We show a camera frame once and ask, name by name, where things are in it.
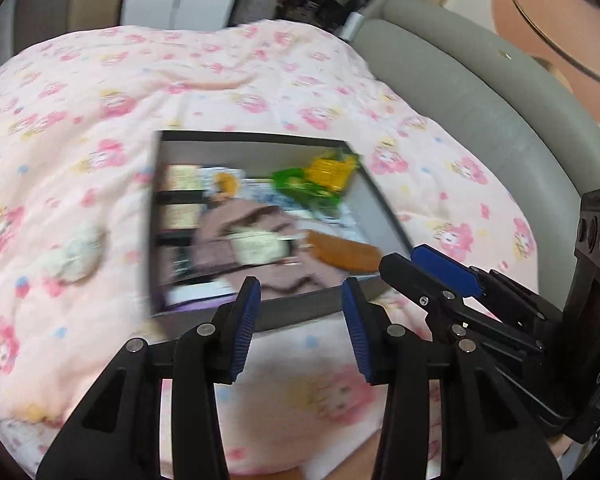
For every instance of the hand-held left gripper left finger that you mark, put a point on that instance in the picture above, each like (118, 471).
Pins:
(247, 320)

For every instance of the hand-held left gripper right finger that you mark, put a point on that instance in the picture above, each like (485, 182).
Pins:
(355, 330)

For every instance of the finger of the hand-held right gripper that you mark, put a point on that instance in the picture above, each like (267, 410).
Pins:
(405, 275)
(445, 267)

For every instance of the black box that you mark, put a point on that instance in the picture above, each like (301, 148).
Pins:
(300, 310)

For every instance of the brown wooden comb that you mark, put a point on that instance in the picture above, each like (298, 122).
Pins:
(340, 255)

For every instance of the pinkish brown cloth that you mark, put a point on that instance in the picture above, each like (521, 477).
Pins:
(215, 245)

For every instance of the green yellow snack packet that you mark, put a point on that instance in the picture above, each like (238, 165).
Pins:
(305, 185)

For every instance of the grey padded headboard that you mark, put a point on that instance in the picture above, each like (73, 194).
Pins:
(480, 100)

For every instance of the white plush toy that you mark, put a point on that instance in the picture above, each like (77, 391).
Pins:
(75, 257)

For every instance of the small white object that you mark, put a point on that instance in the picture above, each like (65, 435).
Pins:
(355, 25)

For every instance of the pink printed blanket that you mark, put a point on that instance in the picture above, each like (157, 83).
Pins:
(130, 85)

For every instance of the peach wall sticker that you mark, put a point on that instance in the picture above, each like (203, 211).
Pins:
(555, 35)

